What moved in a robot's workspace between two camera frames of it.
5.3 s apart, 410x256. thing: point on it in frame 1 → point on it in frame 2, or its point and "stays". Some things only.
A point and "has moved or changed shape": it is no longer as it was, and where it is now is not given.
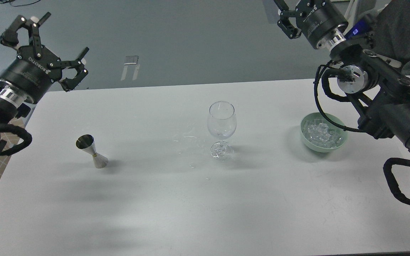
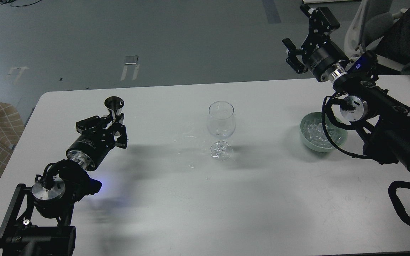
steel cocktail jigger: x=86 y=143 has moved or changed shape
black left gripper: x=31 y=74 → x=94 y=145
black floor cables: x=3 y=1 stays
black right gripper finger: x=285 y=24 → x=299 y=67
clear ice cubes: x=319 y=132 stays
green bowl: x=321 y=135 stays
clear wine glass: x=221 y=124 stays
